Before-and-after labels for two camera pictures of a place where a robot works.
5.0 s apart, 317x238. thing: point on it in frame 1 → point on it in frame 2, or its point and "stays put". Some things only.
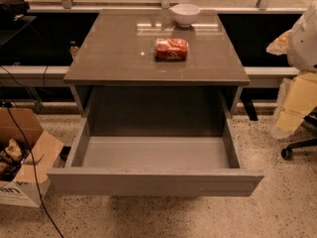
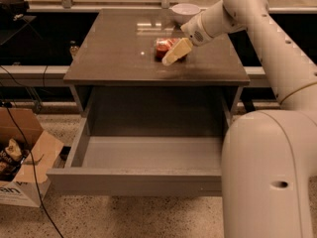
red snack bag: (170, 50) stays put
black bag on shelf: (12, 7) stays put
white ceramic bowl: (185, 14) stays put
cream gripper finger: (297, 96) → (196, 35)
